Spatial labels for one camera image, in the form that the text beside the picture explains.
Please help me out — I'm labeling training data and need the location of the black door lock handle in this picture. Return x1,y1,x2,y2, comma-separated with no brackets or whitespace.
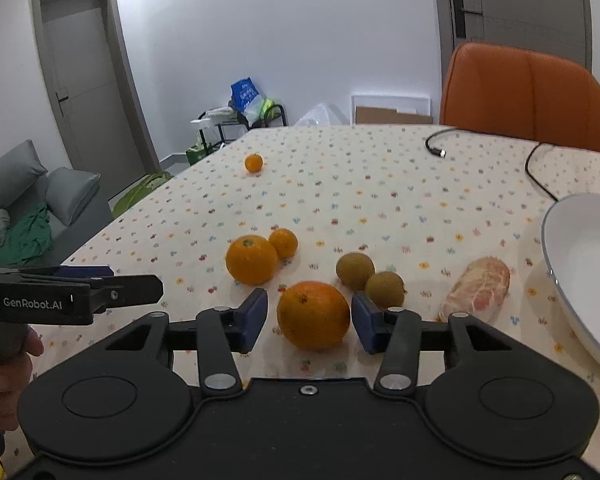
452,0,482,38

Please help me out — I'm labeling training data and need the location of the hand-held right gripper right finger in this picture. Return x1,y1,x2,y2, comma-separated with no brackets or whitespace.
351,291,518,392

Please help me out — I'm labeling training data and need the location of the person's left hand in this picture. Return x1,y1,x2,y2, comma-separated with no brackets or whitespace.
0,326,45,432

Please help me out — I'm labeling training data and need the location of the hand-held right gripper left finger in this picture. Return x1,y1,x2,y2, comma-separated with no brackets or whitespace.
102,287,270,392

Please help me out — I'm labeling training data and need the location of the green cloth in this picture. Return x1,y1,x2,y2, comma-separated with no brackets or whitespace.
0,203,53,266

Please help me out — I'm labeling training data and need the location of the grey door with lever handle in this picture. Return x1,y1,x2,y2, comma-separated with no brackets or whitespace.
31,0,162,201

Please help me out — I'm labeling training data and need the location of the white framed board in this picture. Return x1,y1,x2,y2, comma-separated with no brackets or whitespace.
351,94,433,126

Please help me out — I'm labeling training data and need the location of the large orange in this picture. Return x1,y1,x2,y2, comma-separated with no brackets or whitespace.
225,235,279,286
276,281,352,351

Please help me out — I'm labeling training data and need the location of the long black cable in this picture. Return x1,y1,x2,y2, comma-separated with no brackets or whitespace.
524,142,563,203

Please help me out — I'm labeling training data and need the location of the white bowl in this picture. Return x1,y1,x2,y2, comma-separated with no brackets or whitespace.
540,192,600,373

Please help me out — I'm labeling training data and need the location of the small orange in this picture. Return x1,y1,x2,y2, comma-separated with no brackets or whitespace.
268,228,299,260

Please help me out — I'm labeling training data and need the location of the black metal rack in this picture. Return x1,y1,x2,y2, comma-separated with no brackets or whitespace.
197,102,288,161

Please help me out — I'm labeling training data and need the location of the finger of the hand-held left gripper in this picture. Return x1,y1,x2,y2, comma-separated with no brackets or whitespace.
22,265,115,285
90,274,164,317

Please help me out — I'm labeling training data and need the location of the grey door with black lock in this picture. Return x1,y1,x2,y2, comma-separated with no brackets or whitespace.
432,0,593,126

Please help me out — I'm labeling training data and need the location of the orange leather chair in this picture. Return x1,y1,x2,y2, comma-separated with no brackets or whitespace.
439,41,600,161

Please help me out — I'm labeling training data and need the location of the brown kiwi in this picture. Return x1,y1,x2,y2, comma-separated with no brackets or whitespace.
364,271,407,309
335,253,376,291

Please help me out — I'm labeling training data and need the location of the cardboard box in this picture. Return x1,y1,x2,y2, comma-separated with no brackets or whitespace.
356,106,433,125

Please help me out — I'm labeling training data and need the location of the green bag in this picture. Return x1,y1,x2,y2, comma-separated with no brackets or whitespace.
111,171,173,218

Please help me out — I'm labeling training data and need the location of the black cable with plug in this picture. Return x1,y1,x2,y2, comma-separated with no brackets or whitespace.
425,127,463,159

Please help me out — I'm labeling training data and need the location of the grey sofa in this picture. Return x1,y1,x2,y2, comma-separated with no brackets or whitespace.
0,140,113,268

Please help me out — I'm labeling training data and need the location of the blue plastic bag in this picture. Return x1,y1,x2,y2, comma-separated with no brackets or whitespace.
230,77,261,113

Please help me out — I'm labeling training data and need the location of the green box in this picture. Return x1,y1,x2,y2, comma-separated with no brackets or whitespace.
186,142,216,166

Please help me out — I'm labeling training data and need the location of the clear plastic bag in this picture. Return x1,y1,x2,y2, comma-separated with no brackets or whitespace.
292,102,348,127

